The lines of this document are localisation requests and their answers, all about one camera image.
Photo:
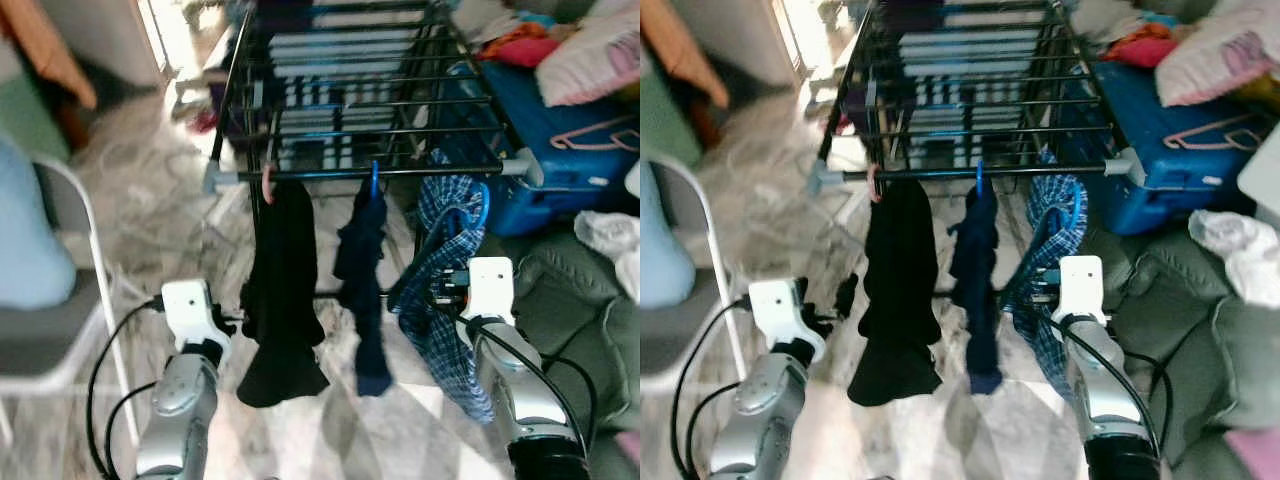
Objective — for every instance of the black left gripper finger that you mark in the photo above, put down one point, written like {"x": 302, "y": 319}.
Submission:
{"x": 847, "y": 296}
{"x": 803, "y": 288}

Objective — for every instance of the blue plaid shirt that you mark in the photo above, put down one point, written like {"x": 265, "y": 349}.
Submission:
{"x": 445, "y": 340}
{"x": 1045, "y": 340}

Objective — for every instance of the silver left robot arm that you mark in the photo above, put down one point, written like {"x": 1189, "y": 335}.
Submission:
{"x": 765, "y": 410}
{"x": 180, "y": 410}

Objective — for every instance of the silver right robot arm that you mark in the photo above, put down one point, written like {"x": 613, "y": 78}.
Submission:
{"x": 525, "y": 390}
{"x": 1105, "y": 390}

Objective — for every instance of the pink plastic hanger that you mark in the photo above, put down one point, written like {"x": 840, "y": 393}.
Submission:
{"x": 590, "y": 140}
{"x": 874, "y": 185}
{"x": 268, "y": 185}
{"x": 1205, "y": 140}

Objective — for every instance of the black garment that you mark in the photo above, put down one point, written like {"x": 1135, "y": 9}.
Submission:
{"x": 285, "y": 300}
{"x": 900, "y": 300}

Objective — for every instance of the navy garment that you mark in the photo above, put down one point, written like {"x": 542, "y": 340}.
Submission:
{"x": 978, "y": 270}
{"x": 365, "y": 270}

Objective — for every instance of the green sofa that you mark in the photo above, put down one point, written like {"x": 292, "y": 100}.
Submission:
{"x": 1180, "y": 300}
{"x": 560, "y": 300}

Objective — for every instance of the white grey folding chair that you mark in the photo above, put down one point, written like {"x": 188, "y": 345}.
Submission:
{"x": 90, "y": 230}
{"x": 705, "y": 215}

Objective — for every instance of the light blue chair cushion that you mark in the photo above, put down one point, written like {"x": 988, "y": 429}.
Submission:
{"x": 30, "y": 230}
{"x": 662, "y": 240}

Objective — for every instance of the blue suitcase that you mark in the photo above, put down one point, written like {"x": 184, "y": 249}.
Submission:
{"x": 1170, "y": 180}
{"x": 560, "y": 180}

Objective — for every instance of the crumpled white cloth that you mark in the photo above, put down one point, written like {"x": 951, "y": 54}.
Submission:
{"x": 612, "y": 235}
{"x": 1240, "y": 245}

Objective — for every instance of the black metal drying rack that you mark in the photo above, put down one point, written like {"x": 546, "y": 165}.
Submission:
{"x": 960, "y": 100}
{"x": 345, "y": 100}

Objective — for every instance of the green cabinet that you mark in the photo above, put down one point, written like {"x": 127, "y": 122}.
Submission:
{"x": 25, "y": 120}
{"x": 662, "y": 120}

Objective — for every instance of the red cloth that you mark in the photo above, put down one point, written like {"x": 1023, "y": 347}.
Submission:
{"x": 520, "y": 48}
{"x": 1140, "y": 48}

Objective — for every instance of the brown wooden board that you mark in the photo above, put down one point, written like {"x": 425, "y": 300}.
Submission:
{"x": 690, "y": 45}
{"x": 50, "y": 45}

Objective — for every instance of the pink white pillow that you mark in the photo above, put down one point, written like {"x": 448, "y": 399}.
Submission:
{"x": 595, "y": 60}
{"x": 1220, "y": 60}

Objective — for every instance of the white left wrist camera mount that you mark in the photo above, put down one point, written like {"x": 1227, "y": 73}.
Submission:
{"x": 780, "y": 312}
{"x": 190, "y": 312}

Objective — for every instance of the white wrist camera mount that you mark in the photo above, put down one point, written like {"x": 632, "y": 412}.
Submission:
{"x": 190, "y": 312}
{"x": 780, "y": 312}
{"x": 490, "y": 288}
{"x": 1080, "y": 288}

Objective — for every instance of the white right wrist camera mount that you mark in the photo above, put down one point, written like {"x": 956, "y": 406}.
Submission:
{"x": 490, "y": 288}
{"x": 1080, "y": 288}

